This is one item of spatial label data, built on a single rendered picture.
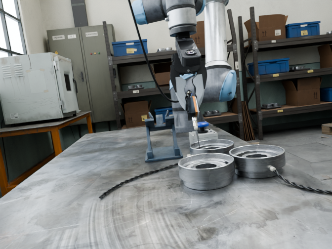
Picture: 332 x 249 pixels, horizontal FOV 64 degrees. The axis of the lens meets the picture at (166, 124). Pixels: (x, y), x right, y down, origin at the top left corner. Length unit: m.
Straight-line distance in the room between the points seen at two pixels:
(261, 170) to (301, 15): 4.99
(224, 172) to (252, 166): 0.06
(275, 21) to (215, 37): 3.53
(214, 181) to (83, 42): 4.11
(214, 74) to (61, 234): 0.79
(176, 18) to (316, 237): 0.56
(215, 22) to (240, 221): 0.86
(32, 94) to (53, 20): 2.30
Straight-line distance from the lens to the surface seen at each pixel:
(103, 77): 4.36
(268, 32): 4.52
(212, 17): 1.13
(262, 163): 0.51
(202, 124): 0.76
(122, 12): 4.73
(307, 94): 4.77
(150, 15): 0.87
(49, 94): 2.75
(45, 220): 0.49
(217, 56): 1.07
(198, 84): 0.71
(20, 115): 2.86
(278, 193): 0.47
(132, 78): 4.56
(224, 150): 0.60
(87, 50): 4.44
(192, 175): 0.47
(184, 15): 0.72
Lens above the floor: 0.99
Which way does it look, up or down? 8 degrees down
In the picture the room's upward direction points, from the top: 7 degrees counter-clockwise
